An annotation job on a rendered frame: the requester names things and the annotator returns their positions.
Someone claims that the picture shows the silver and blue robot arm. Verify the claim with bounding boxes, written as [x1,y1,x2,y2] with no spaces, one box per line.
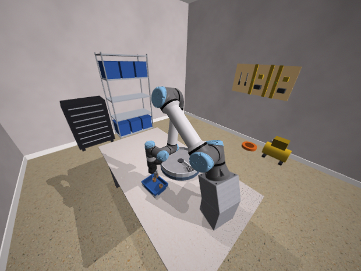
[145,86,230,181]

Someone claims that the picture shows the grey round turning table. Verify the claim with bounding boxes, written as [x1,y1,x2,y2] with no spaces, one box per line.
[161,147,199,181]

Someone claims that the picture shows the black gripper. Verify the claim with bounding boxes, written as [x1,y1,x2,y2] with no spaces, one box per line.
[146,157,162,178]

